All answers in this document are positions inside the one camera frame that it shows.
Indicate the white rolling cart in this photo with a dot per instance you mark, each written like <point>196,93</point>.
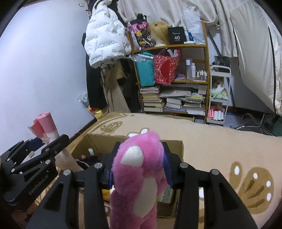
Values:
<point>219,94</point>

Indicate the wooden bookshelf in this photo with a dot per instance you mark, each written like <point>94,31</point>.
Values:
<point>187,95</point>

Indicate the beige patterned carpet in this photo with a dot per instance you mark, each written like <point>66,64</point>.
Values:
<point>250,162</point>

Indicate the green tissue pack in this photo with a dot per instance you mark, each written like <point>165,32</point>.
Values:
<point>166,196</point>

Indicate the pink bear plush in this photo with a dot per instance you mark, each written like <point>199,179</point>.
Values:
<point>139,179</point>

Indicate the cream duvet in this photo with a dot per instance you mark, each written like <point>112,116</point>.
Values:
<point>259,52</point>

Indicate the teal bag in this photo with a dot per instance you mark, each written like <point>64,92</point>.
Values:
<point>144,62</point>

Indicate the open cardboard box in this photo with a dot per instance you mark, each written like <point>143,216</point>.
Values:
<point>103,144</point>

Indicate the colourful printed bag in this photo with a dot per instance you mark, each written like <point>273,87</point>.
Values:
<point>138,29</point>

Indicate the pink package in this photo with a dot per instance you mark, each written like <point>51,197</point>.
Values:
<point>44,128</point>

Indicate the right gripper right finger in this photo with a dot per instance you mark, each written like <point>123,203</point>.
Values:
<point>223,208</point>

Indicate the red gift bag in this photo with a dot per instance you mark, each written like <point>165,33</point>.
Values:
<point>165,64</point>

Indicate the blonde wig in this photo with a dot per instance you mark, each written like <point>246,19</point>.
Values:
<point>159,33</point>

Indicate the stack of books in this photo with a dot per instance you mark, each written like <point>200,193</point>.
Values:
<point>151,100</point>

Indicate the black hanging coat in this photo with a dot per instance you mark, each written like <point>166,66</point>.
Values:
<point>95,90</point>

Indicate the purple haired plush doll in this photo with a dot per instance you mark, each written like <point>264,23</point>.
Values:
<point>86,162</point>

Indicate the yellow plush toy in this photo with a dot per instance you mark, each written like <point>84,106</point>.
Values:
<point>106,195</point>

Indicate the black box marked 40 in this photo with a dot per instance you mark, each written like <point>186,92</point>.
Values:
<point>176,35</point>

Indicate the white puffer jacket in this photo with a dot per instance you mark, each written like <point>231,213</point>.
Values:
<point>105,37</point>

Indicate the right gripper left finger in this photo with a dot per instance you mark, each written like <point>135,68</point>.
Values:
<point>76,193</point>

